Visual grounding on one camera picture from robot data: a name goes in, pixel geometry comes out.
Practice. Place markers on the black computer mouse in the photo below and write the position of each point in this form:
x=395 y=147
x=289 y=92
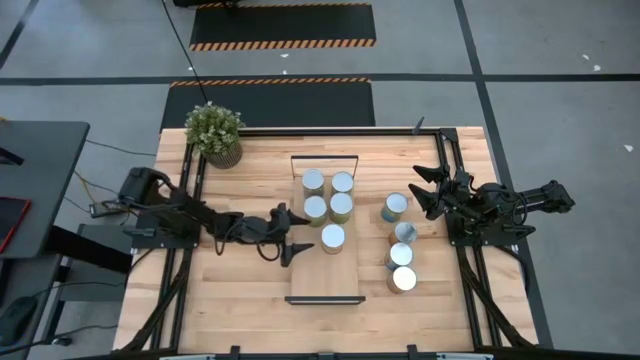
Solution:
x=16 y=320

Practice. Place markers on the black desk base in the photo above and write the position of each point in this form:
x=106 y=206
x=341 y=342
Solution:
x=90 y=248

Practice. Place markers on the green label can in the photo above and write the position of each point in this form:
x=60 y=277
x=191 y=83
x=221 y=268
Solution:
x=341 y=205
x=315 y=207

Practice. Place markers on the black hazard striped floor mat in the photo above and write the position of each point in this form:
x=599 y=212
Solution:
x=282 y=25
x=300 y=105

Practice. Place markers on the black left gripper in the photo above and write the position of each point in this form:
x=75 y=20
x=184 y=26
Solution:
x=262 y=229

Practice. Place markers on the black desk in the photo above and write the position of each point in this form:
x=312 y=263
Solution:
x=45 y=175

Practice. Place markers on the red tablet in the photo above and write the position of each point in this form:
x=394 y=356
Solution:
x=11 y=222

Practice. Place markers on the tan label can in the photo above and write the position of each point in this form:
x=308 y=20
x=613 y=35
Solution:
x=402 y=278

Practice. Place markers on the black aluminium rig frame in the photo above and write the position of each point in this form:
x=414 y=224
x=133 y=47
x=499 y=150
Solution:
x=350 y=132

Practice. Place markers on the peaches label can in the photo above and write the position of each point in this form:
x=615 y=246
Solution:
x=313 y=181

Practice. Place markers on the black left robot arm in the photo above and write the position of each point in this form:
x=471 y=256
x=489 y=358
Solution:
x=195 y=212

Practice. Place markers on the potted green plant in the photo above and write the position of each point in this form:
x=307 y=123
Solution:
x=214 y=127

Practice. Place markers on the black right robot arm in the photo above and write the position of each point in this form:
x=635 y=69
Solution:
x=530 y=197

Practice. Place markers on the blue label can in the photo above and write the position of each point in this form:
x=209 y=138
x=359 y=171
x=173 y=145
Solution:
x=400 y=255
x=396 y=204

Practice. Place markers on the orange red label can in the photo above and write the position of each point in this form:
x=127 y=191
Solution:
x=405 y=232

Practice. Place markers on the pears label can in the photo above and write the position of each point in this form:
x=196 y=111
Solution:
x=342 y=182

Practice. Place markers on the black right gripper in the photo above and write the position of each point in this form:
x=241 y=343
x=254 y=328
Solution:
x=456 y=192

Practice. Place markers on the corn label can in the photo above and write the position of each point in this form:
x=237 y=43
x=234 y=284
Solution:
x=333 y=237

